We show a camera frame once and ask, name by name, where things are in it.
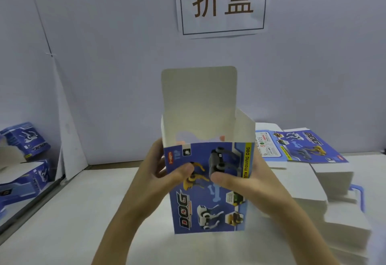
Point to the blue dog-print cardboard box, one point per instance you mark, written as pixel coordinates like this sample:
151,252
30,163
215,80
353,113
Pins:
199,105

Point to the white paper wall sign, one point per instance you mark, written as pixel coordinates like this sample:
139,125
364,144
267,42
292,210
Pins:
222,27

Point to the person's right forearm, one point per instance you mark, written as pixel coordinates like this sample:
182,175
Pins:
307,241

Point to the person's left forearm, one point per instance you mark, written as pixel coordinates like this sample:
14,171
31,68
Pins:
117,241

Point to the stack of boxes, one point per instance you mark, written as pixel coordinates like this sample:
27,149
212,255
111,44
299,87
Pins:
335,213

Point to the person's left hand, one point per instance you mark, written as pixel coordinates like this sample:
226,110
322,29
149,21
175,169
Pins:
151,186

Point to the person's right hand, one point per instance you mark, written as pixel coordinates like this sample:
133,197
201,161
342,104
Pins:
262,186

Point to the pile of blue boxes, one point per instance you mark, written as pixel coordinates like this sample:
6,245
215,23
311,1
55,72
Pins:
24,141

